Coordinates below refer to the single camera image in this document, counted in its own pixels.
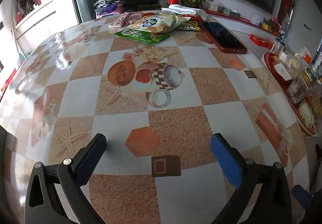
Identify white boxes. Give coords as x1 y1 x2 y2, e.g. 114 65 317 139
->
207 0 224 12

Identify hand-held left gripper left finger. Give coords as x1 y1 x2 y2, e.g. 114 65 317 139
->
25 133 107 224

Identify green tissue box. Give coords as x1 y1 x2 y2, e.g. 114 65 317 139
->
222 8 241 18

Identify cream chips bag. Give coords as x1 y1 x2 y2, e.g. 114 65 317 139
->
128 14 192 33

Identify pale green snack packet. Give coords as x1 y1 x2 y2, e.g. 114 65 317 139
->
298 102 315 129

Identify phone in red case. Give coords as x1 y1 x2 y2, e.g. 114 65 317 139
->
199 21 248 54

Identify clear snack packets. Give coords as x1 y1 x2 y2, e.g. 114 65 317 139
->
288 78 310 104

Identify clear glass cup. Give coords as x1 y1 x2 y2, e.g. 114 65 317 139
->
270 40 285 57

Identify red snack tray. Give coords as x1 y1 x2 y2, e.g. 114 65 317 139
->
263 52 320 136

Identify pile of folded clothes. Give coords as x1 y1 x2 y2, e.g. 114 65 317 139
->
94 0 125 19

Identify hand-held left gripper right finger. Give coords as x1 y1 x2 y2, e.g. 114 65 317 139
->
210 133 298 224

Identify pink snack packet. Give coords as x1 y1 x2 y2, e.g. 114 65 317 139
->
108 12 137 29

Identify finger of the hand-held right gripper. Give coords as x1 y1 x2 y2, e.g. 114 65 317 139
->
292 185 313 210

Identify white card box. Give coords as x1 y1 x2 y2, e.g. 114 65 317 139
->
273 62 293 81

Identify yellow black candy bar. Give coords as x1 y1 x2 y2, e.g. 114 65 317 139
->
176 21 200 32

